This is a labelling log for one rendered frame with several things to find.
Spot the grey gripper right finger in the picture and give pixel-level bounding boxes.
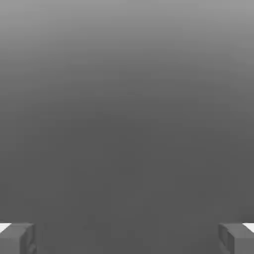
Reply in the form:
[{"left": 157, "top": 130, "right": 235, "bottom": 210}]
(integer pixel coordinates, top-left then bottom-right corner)
[{"left": 217, "top": 222, "right": 254, "bottom": 254}]

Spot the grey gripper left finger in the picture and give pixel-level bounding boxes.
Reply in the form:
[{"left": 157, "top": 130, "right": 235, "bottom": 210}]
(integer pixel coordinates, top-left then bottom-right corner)
[{"left": 0, "top": 222, "right": 38, "bottom": 254}]

